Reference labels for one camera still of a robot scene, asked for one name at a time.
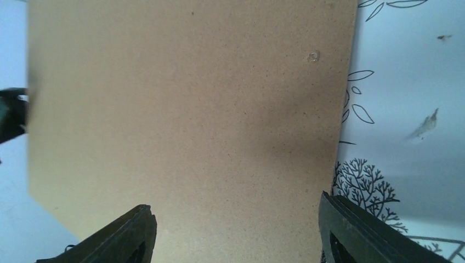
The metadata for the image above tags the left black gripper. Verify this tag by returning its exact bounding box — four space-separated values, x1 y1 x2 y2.
1 87 29 144

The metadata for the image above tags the brown frame backing board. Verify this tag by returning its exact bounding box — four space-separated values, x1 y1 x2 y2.
27 1 358 262

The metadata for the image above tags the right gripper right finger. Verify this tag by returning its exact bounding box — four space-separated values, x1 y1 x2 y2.
318 191 447 263

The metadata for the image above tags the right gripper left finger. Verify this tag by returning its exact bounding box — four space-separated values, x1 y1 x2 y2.
36 204 157 263

